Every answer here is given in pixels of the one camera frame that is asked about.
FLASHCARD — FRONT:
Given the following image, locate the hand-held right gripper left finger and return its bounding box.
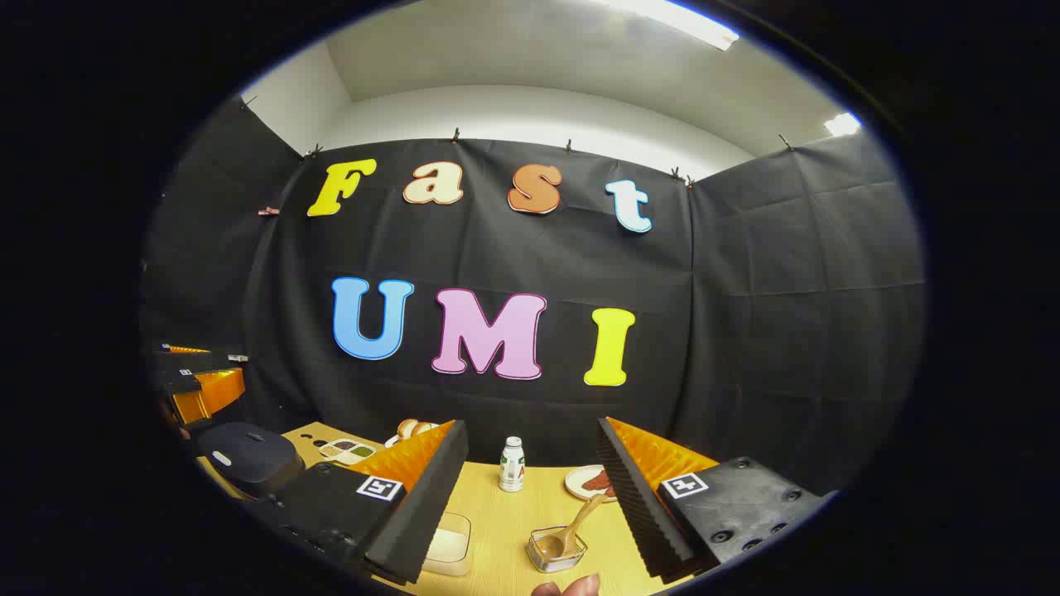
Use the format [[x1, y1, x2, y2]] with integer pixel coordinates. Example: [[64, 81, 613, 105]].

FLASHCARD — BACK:
[[248, 420, 470, 586]]

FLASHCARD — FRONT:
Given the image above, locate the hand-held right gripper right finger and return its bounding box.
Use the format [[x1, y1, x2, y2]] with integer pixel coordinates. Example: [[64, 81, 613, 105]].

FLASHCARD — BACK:
[[596, 416, 829, 582]]

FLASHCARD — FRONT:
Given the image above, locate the white rice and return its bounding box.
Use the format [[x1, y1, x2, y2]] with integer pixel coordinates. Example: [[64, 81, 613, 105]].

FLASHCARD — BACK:
[[424, 530, 470, 572]]

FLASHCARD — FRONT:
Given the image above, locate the black and silver rice cooker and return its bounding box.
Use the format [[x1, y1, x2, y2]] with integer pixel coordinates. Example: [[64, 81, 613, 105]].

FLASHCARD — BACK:
[[195, 421, 307, 502]]

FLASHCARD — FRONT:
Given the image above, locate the wooden spoon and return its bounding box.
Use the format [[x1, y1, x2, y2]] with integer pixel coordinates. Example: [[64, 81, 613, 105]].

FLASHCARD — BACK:
[[538, 494, 605, 560]]

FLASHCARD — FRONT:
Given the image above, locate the metal wire chopstick holder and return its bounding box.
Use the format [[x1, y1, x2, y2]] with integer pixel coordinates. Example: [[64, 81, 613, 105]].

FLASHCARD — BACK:
[[528, 526, 589, 574]]

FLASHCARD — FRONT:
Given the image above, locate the clear plastic box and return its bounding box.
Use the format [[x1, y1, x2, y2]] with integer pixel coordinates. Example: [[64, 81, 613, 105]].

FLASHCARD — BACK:
[[421, 512, 473, 578]]

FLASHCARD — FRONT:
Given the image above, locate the white round plate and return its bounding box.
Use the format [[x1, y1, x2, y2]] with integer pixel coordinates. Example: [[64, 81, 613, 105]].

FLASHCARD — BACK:
[[565, 464, 618, 503]]

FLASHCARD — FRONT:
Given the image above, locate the white divided grain dish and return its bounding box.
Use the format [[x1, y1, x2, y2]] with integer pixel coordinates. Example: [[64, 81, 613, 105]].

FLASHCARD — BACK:
[[319, 438, 378, 466]]

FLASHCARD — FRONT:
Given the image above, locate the white milk bottle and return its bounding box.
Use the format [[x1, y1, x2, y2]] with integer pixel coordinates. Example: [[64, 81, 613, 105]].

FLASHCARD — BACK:
[[499, 436, 527, 493]]

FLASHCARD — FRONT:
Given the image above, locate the black backdrop cloth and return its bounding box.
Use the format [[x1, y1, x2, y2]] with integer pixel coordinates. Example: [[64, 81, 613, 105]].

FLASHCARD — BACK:
[[141, 95, 927, 497]]

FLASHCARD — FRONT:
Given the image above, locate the row of black cloth clips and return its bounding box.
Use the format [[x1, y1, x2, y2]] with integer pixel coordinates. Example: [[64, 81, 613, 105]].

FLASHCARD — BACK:
[[240, 95, 796, 187]]

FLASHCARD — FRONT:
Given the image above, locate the long ceiling light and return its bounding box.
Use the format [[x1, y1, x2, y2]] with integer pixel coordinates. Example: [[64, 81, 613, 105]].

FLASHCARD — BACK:
[[617, 0, 740, 51]]

